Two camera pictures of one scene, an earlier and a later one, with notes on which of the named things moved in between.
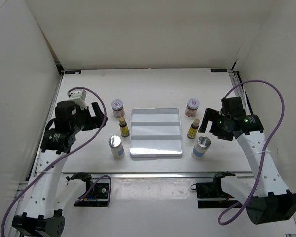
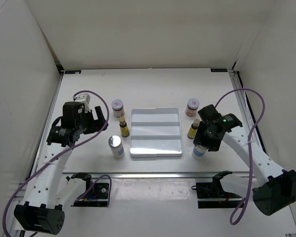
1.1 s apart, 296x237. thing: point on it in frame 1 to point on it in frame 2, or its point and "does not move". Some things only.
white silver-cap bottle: (203, 143) does not move
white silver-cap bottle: (116, 146) does not move
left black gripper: (93, 122) does not move
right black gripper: (212, 115) to (213, 146)
